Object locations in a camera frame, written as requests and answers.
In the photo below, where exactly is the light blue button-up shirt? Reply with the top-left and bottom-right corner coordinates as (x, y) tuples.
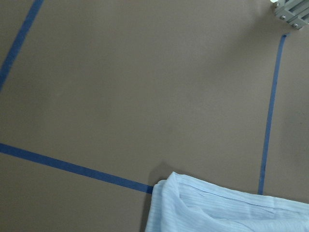
(145, 172), (309, 232)

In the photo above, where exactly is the blue tape strip centre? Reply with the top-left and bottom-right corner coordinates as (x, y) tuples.
(257, 33), (290, 195)

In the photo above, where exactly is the blue tape strip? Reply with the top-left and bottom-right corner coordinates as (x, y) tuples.
(0, 0), (44, 90)
(257, 33), (290, 195)

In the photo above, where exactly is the blue tape strip crosswise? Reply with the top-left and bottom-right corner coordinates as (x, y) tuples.
(0, 144), (153, 194)

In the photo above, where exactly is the blue tape strip outer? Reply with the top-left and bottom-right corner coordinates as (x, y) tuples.
(0, 0), (44, 90)

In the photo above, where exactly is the aluminium frame post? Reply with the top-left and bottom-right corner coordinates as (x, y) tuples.
(270, 0), (309, 30)

